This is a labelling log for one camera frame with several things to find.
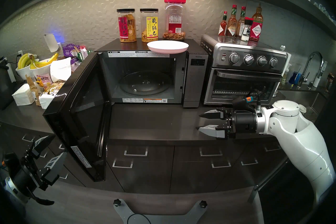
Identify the white plug-in wall device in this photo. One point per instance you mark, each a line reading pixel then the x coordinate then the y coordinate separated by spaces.
pixel 51 42

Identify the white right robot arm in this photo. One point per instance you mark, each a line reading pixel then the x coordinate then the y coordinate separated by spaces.
pixel 302 142

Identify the black star knob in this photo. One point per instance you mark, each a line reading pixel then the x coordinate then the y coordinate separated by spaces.
pixel 202 203
pixel 116 202

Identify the draped white paper napkin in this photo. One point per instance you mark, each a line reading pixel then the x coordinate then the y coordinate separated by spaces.
pixel 61 70

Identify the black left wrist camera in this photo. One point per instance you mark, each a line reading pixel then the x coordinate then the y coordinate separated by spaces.
pixel 11 160

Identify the white sink stopper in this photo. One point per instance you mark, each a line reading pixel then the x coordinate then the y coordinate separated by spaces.
pixel 303 107

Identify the chrome kitchen faucet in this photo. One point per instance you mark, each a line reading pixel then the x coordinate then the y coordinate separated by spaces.
pixel 305 68

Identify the small white paper napkin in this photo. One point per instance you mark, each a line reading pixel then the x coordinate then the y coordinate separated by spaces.
pixel 47 100

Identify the spice shaker red black cap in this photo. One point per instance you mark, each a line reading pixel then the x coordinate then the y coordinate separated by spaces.
pixel 246 33

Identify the clear jar red lid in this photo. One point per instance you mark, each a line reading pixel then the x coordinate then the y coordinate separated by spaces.
pixel 174 18

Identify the purple biscotti bag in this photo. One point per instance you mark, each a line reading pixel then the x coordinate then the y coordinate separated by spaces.
pixel 69 50

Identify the steel sink basin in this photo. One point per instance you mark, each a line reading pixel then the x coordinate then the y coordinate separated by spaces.
pixel 309 97

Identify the greenish yellow banana bunch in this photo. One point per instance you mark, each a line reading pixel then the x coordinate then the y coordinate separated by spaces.
pixel 22 59

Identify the pale sauce bottle green cap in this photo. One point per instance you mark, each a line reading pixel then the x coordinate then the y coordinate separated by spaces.
pixel 241 26

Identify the glass microwave turntable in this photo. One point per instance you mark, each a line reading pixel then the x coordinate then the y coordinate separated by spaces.
pixel 145 84

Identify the brown sauce bottle green cap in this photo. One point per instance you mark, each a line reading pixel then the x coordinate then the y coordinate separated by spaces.
pixel 232 26

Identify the large orange hot sauce bottle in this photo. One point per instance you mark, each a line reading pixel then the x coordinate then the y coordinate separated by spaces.
pixel 256 29

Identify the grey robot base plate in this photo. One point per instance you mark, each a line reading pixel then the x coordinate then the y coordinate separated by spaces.
pixel 173 219

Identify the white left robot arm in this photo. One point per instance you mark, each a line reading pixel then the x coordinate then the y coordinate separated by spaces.
pixel 10 191

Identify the small red hot sauce bottle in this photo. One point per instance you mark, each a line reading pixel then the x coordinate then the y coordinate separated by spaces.
pixel 222 28

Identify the white wall outlet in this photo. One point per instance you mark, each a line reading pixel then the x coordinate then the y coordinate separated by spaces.
pixel 20 53

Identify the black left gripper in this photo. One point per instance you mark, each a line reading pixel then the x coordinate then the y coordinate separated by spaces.
pixel 29 173

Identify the snack jar red label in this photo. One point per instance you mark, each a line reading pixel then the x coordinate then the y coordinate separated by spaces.
pixel 127 26

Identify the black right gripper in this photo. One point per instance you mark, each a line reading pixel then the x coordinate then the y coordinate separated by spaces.
pixel 244 122

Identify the dark lower cabinet run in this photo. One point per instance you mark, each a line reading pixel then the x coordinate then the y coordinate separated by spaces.
pixel 147 178

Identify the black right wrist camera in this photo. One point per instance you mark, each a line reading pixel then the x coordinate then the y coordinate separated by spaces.
pixel 240 104

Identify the grey metal bar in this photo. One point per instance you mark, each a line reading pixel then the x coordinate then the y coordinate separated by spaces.
pixel 252 194

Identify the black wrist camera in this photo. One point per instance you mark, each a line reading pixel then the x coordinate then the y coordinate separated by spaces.
pixel 11 160
pixel 240 104

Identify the white round plate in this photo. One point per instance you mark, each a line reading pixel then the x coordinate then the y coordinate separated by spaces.
pixel 168 46

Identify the brown paper snack bag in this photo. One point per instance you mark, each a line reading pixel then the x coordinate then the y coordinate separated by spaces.
pixel 34 91

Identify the snack jar yellow label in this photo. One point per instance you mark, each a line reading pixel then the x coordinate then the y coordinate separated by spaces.
pixel 149 26

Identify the yellow wrapped cake packs pile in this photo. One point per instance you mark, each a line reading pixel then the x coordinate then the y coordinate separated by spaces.
pixel 55 87

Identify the black microwave body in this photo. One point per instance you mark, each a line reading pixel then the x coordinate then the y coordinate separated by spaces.
pixel 195 81

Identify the stainless steel toaster oven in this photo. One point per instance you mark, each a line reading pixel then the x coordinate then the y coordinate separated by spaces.
pixel 244 68

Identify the ripe yellow banana bunch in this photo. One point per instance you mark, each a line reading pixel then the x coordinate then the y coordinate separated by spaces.
pixel 46 62

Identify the green red tea packets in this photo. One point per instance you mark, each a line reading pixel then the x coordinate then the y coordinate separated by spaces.
pixel 83 53

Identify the clear yellowish soap bottle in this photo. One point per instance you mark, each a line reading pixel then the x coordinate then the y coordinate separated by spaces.
pixel 284 79

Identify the pink Korean snack pack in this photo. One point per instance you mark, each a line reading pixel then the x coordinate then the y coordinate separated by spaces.
pixel 43 79

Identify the brown container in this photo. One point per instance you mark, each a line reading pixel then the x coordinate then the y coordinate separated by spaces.
pixel 330 81

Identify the white fruit bowl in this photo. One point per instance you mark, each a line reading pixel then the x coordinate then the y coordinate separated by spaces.
pixel 22 71
pixel 43 70

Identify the white napkin stack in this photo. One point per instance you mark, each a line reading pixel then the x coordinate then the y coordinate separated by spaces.
pixel 22 95

